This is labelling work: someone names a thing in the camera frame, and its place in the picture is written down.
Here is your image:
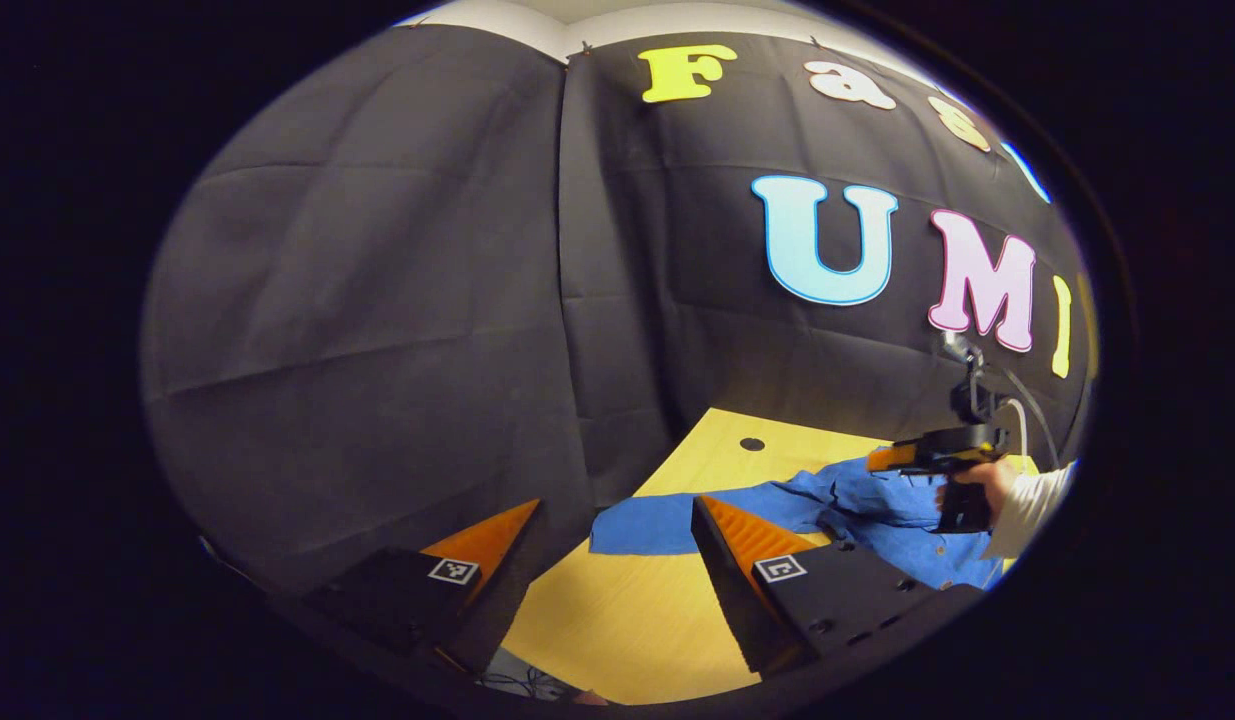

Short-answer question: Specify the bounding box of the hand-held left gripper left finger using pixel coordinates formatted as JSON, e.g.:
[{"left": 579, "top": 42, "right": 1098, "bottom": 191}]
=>
[{"left": 302, "top": 498, "right": 544, "bottom": 676}]

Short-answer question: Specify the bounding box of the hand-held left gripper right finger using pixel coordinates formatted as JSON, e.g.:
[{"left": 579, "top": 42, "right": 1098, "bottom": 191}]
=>
[{"left": 691, "top": 494, "right": 984, "bottom": 676}]

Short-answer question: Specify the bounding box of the blue button shirt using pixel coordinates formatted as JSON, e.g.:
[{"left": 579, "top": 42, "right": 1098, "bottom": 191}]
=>
[{"left": 589, "top": 455, "right": 1013, "bottom": 591}]

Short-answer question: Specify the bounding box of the black backdrop cloth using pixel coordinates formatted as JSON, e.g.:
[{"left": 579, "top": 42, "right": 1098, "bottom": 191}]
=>
[{"left": 140, "top": 20, "right": 1098, "bottom": 601}]

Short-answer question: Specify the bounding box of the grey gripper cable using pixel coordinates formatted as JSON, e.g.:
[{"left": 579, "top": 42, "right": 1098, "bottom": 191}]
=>
[{"left": 995, "top": 363, "right": 1064, "bottom": 471}]

